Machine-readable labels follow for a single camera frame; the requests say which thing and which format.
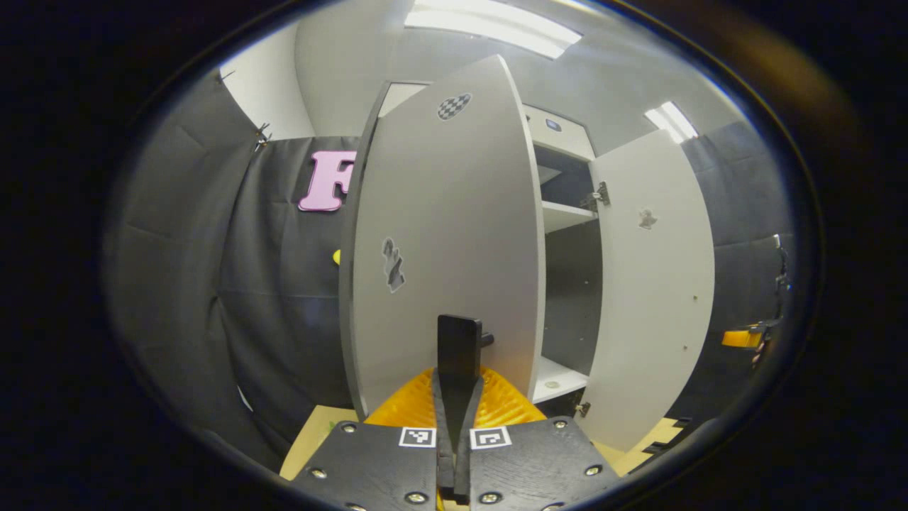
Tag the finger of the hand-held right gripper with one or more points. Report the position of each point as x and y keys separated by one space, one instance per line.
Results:
x=741 y=338

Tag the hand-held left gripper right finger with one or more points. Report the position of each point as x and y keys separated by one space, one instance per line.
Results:
x=464 y=468

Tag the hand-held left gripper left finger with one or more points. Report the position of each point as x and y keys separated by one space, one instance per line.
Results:
x=445 y=461

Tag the grey cabinet door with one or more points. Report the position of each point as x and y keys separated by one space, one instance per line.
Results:
x=652 y=298
x=454 y=213

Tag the grey double-door shoe cabinet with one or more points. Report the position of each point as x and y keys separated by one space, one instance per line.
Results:
x=574 y=142

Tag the metal door hinge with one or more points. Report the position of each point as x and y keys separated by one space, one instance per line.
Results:
x=583 y=409
x=601 y=195

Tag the small ceiling light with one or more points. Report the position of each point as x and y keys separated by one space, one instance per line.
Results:
x=672 y=121

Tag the black backdrop cloth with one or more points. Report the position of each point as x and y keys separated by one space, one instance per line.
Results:
x=284 y=284

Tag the black cloth clip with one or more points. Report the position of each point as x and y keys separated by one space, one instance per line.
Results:
x=262 y=136

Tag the large ceiling light panel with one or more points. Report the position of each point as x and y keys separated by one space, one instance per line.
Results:
x=489 y=28

